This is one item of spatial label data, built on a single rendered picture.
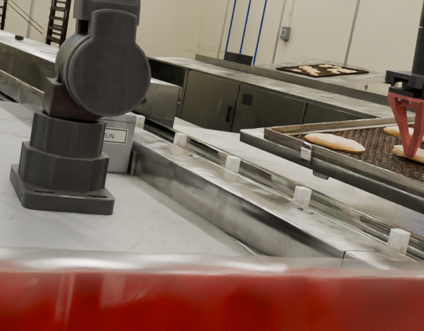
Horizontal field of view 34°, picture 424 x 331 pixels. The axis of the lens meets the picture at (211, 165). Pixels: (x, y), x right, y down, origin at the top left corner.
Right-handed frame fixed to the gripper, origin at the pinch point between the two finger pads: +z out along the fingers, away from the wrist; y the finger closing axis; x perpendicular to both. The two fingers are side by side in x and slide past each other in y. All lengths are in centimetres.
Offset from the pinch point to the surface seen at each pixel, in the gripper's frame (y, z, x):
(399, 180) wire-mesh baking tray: -10.2, 1.4, -8.5
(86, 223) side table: -43.1, 5.2, -6.7
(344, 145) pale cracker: -6.5, 1.1, 6.9
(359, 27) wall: 312, -3, 447
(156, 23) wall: 224, 20, 722
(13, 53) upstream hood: -37, -1, 79
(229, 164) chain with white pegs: -22.1, 3.7, 7.9
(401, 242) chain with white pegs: -19.0, 3.4, -20.3
